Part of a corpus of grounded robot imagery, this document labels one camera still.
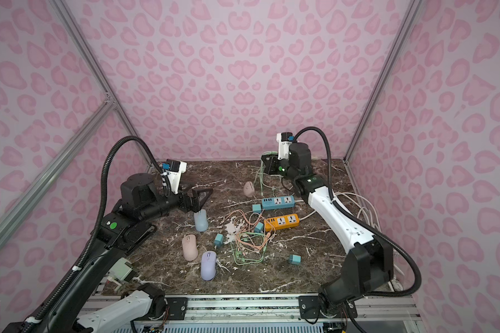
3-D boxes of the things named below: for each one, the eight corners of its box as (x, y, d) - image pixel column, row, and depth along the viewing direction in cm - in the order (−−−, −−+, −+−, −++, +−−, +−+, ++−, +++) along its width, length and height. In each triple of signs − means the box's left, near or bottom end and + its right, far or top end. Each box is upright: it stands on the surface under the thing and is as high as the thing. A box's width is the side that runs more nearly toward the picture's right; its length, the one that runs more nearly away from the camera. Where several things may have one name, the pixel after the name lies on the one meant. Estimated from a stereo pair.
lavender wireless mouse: (199, 280, 81) (197, 278, 79) (203, 253, 88) (202, 250, 86) (214, 280, 81) (213, 278, 79) (218, 253, 88) (217, 250, 86)
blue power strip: (262, 210, 101) (262, 206, 99) (260, 201, 104) (260, 197, 102) (295, 206, 102) (296, 203, 100) (293, 198, 106) (294, 194, 103)
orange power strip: (267, 234, 93) (267, 230, 90) (263, 223, 97) (263, 219, 94) (300, 225, 96) (301, 221, 93) (295, 215, 100) (296, 211, 97)
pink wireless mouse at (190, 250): (186, 262, 86) (184, 260, 84) (183, 238, 92) (181, 236, 90) (199, 258, 87) (197, 256, 85) (195, 235, 93) (194, 232, 91)
